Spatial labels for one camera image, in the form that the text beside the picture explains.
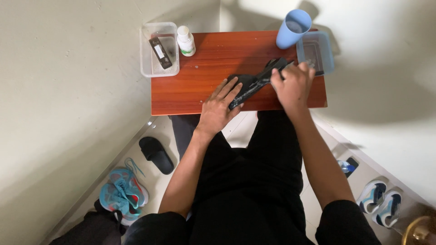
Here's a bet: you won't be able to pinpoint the person's left hand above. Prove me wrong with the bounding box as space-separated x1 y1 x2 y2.
196 78 245 137

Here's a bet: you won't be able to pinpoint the person's right hand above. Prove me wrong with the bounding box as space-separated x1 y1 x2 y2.
271 62 316 112

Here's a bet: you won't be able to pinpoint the black slide sandal with soap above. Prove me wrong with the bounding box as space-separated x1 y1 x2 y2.
227 57 294 110

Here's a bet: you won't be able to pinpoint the blue tinted plastic container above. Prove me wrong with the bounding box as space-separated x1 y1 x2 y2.
295 31 335 77

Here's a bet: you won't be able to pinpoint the person's dark trousers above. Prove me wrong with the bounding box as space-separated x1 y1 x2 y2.
170 110 304 164

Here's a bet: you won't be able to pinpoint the light blue plastic cup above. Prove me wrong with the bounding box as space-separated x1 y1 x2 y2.
275 9 312 50

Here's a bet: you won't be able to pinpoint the plain black slide sandal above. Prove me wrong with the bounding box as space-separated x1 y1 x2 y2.
138 136 175 176

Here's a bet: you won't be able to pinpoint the white plastic bottle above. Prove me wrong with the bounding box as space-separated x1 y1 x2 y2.
176 25 197 57

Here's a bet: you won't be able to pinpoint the black bar with white label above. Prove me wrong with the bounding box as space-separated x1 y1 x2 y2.
149 36 173 70

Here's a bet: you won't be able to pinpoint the clear plastic container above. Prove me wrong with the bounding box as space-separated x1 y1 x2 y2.
139 22 180 78

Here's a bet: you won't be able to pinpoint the clear water bottle blue cap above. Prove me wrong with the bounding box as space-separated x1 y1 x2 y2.
337 159 357 174

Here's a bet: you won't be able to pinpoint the flat black rectangular object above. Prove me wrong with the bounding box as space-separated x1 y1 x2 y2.
344 156 359 178

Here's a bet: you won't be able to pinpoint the person's black shirt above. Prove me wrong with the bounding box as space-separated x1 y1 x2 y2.
123 131 383 245

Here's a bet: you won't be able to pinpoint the teal and orange sneaker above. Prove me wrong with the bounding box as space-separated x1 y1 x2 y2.
109 157 150 209
99 182 142 226

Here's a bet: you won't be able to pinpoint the white and blue sneaker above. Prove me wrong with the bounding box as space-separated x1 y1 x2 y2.
372 190 403 228
356 180 388 214

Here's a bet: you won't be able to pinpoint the golden metal object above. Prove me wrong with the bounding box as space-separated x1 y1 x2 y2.
401 215 436 245

